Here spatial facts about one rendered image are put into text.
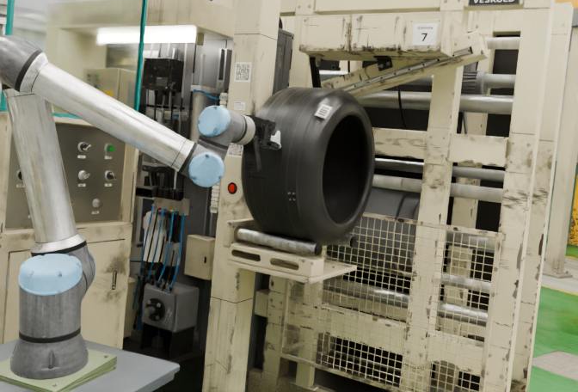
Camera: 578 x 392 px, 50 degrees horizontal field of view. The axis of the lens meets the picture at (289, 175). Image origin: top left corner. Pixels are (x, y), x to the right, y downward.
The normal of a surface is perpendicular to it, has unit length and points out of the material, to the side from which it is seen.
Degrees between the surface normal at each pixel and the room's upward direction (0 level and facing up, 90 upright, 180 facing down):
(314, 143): 77
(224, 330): 90
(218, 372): 90
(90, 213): 90
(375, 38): 90
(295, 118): 57
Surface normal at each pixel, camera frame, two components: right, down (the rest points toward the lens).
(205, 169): 0.22, 0.18
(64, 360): 0.67, -0.21
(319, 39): -0.52, 0.00
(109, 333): 0.85, 0.11
